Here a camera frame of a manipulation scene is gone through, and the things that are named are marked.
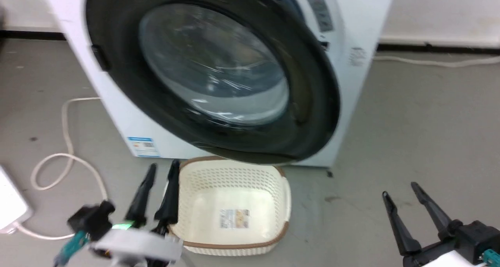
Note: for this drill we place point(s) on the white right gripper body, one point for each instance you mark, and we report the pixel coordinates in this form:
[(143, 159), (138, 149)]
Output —
[(441, 255)]

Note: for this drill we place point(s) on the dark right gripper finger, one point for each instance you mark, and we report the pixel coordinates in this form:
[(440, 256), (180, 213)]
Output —
[(398, 226), (431, 208)]

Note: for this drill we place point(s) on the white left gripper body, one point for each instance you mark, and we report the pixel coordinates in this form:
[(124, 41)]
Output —
[(136, 243)]

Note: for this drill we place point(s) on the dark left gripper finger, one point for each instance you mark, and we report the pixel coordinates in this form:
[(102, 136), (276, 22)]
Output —
[(141, 198), (170, 196)]

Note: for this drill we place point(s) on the black round washing machine door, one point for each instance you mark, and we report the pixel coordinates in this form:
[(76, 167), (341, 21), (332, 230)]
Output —
[(218, 68)]

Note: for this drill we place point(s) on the white front-load washing machine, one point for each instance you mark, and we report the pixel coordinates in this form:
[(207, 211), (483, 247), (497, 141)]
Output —
[(117, 103)]

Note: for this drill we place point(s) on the cream plastic laundry basket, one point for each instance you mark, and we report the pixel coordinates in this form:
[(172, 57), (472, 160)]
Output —
[(230, 208)]

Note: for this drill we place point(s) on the white power strip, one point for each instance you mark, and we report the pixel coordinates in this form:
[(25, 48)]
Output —
[(11, 204)]

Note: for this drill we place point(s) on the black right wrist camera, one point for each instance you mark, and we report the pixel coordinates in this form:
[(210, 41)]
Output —
[(477, 235)]

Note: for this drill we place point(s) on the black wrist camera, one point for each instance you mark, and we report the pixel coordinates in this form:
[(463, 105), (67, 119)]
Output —
[(477, 235), (92, 217)]

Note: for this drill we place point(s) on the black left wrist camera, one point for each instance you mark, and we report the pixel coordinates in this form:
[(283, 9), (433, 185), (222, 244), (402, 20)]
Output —
[(92, 217)]

